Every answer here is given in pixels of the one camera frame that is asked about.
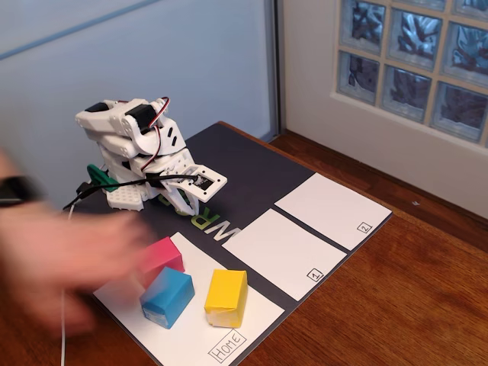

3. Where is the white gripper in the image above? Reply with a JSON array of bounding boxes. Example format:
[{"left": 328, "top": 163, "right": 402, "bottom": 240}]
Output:
[{"left": 146, "top": 147, "right": 201, "bottom": 219}]

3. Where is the pink paper box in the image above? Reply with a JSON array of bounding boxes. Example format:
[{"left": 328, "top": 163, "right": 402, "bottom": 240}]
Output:
[{"left": 136, "top": 236, "right": 186, "bottom": 287}]

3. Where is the yellow paper box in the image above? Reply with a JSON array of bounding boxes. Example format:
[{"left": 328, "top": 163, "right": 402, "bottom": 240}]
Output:
[{"left": 204, "top": 268, "right": 249, "bottom": 329}]

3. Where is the person's forearm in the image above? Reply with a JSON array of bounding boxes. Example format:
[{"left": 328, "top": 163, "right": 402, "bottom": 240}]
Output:
[{"left": 0, "top": 147, "right": 16, "bottom": 180}]

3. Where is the blue paper box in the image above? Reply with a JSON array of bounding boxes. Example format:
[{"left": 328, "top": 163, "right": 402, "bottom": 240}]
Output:
[{"left": 139, "top": 265, "right": 196, "bottom": 330}]

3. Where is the person's hand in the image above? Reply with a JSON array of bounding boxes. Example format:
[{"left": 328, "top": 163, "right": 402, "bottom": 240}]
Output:
[{"left": 0, "top": 201, "right": 156, "bottom": 337}]

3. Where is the dark printed mat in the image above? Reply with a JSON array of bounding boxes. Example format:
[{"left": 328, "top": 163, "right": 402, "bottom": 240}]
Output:
[{"left": 63, "top": 121, "right": 393, "bottom": 366}]

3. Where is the green clamp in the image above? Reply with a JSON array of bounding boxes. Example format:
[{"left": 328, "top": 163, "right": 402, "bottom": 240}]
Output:
[{"left": 86, "top": 163, "right": 122, "bottom": 193}]

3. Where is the white paper sheet marked 1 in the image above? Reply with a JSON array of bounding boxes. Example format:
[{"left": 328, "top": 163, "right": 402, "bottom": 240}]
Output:
[{"left": 221, "top": 208, "right": 348, "bottom": 302}]

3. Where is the white paper sheet marked 2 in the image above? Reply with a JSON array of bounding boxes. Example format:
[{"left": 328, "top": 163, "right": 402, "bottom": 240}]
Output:
[{"left": 274, "top": 172, "right": 393, "bottom": 252}]

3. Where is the black wristwatch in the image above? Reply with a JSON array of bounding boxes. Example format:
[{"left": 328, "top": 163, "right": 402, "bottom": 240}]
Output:
[{"left": 0, "top": 175, "right": 45, "bottom": 208}]

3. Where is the glass block window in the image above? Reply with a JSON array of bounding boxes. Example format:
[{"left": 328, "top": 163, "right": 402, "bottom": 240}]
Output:
[{"left": 335, "top": 0, "right": 488, "bottom": 149}]

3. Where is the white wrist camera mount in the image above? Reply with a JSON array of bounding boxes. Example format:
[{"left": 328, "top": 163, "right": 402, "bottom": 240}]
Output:
[{"left": 159, "top": 164, "right": 229, "bottom": 204}]

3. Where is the black camera cable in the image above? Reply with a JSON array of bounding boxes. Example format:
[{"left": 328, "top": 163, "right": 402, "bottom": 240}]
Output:
[{"left": 63, "top": 173, "right": 200, "bottom": 211}]

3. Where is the grey metal frame strip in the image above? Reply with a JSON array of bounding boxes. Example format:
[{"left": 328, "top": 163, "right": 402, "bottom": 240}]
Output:
[{"left": 264, "top": 0, "right": 287, "bottom": 141}]

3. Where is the white cable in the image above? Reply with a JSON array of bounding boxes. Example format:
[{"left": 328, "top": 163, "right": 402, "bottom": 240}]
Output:
[{"left": 59, "top": 205, "right": 75, "bottom": 366}]

